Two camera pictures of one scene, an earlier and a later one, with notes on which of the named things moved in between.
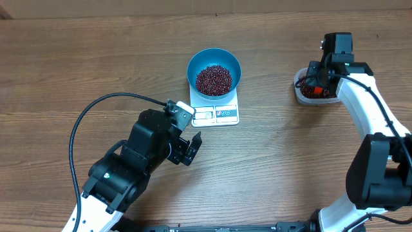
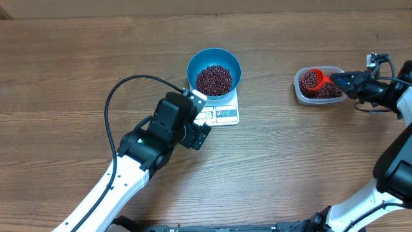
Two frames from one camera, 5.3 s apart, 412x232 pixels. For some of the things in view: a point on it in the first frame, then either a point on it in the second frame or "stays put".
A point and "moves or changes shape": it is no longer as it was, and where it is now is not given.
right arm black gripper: (316, 69) → (359, 83)
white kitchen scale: (209, 112) stays put
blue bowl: (214, 73) stays put
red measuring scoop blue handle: (318, 90) moves or changes shape
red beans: (308, 91) stays put
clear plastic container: (307, 94) stays put
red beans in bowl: (214, 80) stays put
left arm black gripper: (181, 145) → (197, 136)
